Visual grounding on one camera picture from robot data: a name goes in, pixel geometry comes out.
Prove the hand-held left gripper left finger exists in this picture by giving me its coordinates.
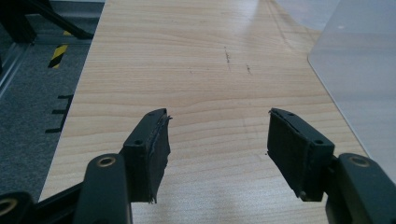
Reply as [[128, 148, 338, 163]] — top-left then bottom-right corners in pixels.
[[119, 107, 173, 204]]

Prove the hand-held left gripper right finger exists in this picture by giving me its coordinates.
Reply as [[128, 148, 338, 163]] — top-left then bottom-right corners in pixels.
[[266, 107, 336, 203]]

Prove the grey translucent plastic mat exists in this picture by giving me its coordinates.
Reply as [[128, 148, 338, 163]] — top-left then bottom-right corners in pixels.
[[274, 0, 396, 185]]

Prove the yellow black hazard tape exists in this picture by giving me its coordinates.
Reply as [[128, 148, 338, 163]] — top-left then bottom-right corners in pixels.
[[47, 44, 69, 70]]

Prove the black metal stand leg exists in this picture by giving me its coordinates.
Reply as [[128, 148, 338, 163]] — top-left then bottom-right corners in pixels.
[[0, 0, 95, 45]]

